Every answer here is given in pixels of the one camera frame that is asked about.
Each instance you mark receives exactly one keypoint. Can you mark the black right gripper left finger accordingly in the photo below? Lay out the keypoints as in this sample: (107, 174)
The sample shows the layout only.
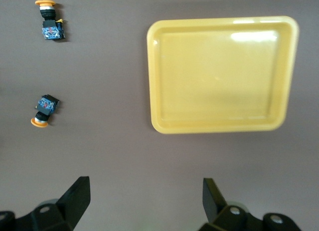
(72, 206)

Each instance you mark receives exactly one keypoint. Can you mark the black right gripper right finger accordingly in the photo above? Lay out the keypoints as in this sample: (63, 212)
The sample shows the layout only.
(215, 206)

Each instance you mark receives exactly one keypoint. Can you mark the yellow plastic tray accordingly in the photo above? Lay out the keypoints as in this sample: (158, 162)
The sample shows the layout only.
(219, 76)

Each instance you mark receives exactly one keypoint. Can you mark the yellow mushroom push button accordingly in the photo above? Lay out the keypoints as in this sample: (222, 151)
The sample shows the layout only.
(51, 31)
(46, 106)

